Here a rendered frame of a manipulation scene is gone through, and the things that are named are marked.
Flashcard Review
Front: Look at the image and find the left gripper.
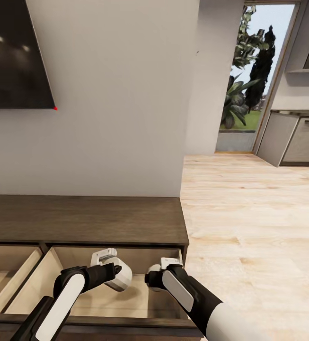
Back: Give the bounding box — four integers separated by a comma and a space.
90, 261, 122, 288

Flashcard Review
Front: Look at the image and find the pillar candle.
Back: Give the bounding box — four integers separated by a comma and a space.
146, 264, 162, 292
103, 257, 132, 292

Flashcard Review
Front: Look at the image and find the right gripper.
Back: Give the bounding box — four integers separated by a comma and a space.
145, 270, 165, 290

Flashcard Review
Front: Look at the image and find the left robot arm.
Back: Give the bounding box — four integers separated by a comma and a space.
10, 248, 122, 341

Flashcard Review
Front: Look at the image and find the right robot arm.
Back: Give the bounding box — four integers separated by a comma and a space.
145, 257, 275, 341

